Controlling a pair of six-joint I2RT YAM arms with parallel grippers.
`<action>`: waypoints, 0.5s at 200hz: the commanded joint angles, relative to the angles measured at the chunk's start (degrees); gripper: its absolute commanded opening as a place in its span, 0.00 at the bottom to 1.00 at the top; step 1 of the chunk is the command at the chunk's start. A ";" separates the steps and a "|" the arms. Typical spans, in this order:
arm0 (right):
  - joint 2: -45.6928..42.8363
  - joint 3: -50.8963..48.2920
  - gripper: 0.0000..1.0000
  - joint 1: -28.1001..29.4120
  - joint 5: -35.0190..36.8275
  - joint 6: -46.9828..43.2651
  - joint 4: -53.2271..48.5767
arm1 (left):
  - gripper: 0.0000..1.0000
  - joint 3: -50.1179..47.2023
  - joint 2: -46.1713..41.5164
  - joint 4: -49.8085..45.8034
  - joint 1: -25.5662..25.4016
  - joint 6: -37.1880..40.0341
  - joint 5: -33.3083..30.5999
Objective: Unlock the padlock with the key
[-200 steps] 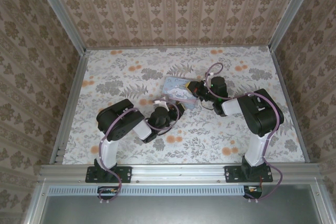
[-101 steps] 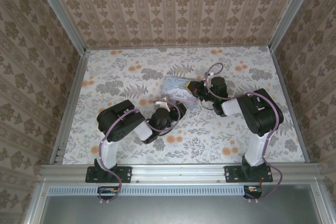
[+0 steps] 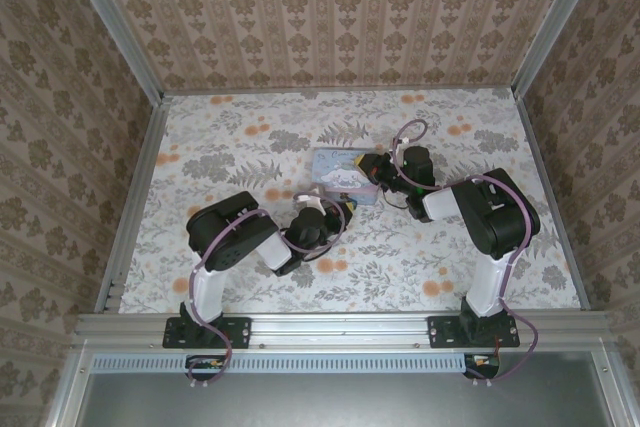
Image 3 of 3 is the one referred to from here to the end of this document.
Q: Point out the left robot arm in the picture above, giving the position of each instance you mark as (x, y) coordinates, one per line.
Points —
(235, 237)

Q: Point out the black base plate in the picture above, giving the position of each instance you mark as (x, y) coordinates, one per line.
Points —
(440, 332)
(235, 332)

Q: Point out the aluminium corner post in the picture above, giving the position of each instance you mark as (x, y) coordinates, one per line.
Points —
(556, 17)
(115, 27)

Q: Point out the black connector board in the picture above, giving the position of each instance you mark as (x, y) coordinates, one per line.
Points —
(205, 363)
(482, 361)

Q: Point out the thin aluminium wall rail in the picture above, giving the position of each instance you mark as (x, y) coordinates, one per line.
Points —
(340, 92)

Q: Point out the grey metal panel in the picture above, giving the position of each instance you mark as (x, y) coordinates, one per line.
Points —
(340, 402)

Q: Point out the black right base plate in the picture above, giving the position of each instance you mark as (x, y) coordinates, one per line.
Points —
(440, 332)

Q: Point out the blue cartoon tin box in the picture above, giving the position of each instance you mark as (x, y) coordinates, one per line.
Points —
(335, 174)

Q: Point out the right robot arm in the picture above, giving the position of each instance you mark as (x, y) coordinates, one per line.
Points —
(500, 217)

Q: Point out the wide aluminium mounting rail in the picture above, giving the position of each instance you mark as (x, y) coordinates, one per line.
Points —
(340, 329)

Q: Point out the aluminium table edge rail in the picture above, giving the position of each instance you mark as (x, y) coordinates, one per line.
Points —
(542, 172)
(142, 172)

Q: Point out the aluminium frame bar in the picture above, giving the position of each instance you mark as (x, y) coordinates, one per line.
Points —
(609, 387)
(70, 392)

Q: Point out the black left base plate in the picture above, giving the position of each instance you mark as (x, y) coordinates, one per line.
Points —
(235, 332)

